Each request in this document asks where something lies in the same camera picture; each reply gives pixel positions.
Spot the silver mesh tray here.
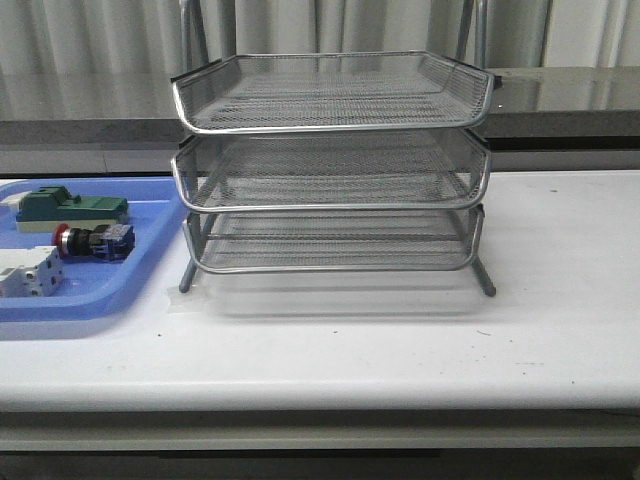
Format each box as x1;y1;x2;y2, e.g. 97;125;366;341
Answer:
183;206;484;274
171;129;491;213
171;51;495;135

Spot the red emergency push button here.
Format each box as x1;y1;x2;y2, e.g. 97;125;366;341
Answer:
52;223;136;262

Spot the silver mesh bottom tray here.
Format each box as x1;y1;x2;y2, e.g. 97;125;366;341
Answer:
183;206;484;274

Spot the silver mesh top tray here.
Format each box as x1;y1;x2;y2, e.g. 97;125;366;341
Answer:
171;51;495;135

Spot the dark glossy background counter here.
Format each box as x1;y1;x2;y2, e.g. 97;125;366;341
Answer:
1;67;639;148

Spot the grey metal rack frame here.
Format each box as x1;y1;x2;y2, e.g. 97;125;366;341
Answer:
169;55;503;298

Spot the green and beige switch block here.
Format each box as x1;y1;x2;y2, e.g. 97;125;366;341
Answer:
16;186;129;233

